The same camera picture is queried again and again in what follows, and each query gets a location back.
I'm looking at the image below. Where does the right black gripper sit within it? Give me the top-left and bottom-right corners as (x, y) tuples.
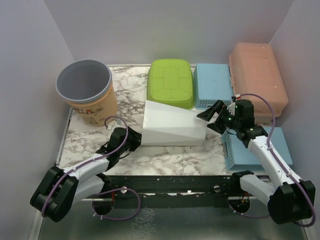
(197, 99), (242, 135)

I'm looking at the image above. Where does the white octagonal bin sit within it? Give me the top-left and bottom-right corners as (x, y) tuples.
(141, 100), (207, 147)

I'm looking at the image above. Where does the small blue perforated basket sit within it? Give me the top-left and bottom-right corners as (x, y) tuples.
(193, 63), (233, 110)

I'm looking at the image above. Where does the orange capybara bucket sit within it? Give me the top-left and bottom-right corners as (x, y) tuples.
(67, 83), (118, 127)

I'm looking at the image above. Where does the large blue perforated basket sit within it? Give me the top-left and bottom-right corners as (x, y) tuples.
(221, 126), (294, 171)

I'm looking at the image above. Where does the green plastic tray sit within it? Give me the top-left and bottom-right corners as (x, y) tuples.
(146, 58), (195, 110)

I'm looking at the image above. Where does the pink translucent lidded box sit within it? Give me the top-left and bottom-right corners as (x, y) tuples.
(229, 42), (289, 117)

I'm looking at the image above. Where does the grey round bucket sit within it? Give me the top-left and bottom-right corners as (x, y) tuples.
(55, 59), (112, 104)

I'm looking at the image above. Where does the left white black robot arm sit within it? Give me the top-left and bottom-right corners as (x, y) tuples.
(30, 127), (142, 222)

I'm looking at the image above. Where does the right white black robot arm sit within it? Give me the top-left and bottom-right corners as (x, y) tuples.
(197, 98), (317, 228)

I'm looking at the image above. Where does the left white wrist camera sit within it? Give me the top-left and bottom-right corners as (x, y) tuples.
(116, 119), (123, 126)

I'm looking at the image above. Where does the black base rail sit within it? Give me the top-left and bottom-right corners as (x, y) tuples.
(90, 175), (245, 209)

